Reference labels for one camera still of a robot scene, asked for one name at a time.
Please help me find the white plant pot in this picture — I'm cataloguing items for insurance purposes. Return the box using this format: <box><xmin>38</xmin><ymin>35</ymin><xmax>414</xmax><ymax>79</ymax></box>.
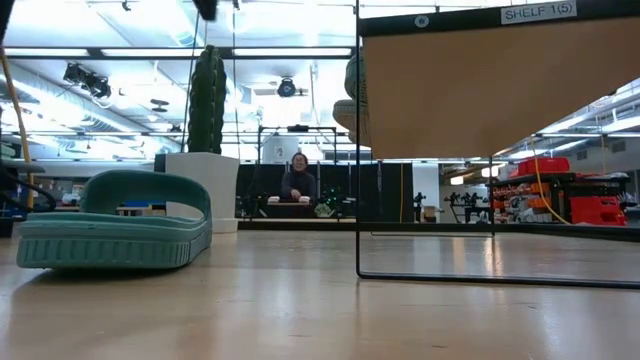
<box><xmin>153</xmin><ymin>152</ymin><xmax>241</xmax><ymax>235</ymax></box>

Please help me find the red and black cart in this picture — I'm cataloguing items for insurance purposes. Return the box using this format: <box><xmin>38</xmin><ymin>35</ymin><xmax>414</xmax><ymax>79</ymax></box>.
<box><xmin>492</xmin><ymin>157</ymin><xmax>630</xmax><ymax>227</ymax></box>

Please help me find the person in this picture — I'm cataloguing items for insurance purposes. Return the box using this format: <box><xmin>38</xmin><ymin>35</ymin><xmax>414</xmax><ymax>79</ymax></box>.
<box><xmin>278</xmin><ymin>152</ymin><xmax>319</xmax><ymax>206</ymax></box>

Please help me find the black partition screen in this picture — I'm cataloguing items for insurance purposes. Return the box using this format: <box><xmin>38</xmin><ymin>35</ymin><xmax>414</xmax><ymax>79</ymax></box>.
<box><xmin>235</xmin><ymin>162</ymin><xmax>415</xmax><ymax>224</ymax></box>

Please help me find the wooden shelf with black frame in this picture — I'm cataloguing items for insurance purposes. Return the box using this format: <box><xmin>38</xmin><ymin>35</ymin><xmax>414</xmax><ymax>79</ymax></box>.
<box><xmin>355</xmin><ymin>0</ymin><xmax>640</xmax><ymax>291</ymax></box>

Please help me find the grey rubber slide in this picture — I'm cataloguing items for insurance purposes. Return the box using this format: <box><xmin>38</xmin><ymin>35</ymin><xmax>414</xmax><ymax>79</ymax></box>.
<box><xmin>332</xmin><ymin>98</ymin><xmax>372</xmax><ymax>147</ymax></box>

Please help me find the black ceiling device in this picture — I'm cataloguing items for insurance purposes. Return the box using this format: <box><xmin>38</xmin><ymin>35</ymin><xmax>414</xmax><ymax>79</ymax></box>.
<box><xmin>62</xmin><ymin>62</ymin><xmax>112</xmax><ymax>100</ymax></box>

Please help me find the yellow cable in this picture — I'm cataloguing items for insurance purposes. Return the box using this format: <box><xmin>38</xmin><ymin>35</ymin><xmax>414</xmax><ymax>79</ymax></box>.
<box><xmin>0</xmin><ymin>34</ymin><xmax>35</xmax><ymax>211</ymax></box>
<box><xmin>528</xmin><ymin>137</ymin><xmax>571</xmax><ymax>226</ymax></box>

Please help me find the green cactus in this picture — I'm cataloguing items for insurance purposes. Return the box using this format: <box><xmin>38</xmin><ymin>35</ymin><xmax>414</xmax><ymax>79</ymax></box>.
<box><xmin>187</xmin><ymin>43</ymin><xmax>228</xmax><ymax>155</ymax></box>

